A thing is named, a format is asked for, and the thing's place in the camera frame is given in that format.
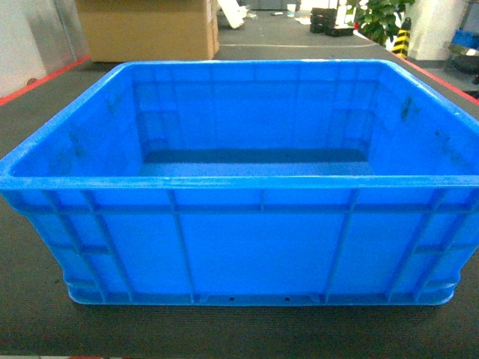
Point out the large blue plastic crate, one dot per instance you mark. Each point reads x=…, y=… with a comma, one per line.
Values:
x=254, y=183

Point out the green potted plant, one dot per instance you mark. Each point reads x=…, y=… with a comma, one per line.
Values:
x=381, y=20

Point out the stack of black trays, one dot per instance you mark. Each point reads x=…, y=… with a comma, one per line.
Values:
x=323, y=21

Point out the yellow black striped post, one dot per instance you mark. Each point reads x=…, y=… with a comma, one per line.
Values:
x=401, y=44

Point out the large cardboard box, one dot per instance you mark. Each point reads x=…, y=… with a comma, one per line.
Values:
x=123, y=31

